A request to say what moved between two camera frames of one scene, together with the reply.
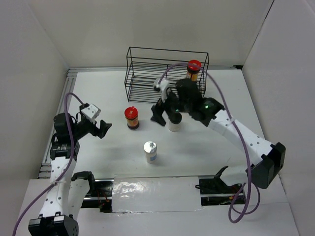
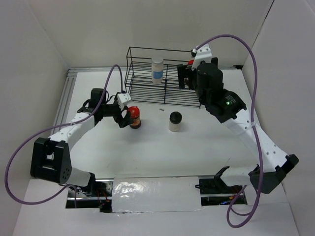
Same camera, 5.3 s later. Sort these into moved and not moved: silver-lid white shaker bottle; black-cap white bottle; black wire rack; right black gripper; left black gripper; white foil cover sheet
Moved: silver-lid white shaker bottle; left black gripper; right black gripper
Not moved: black-cap white bottle; white foil cover sheet; black wire rack
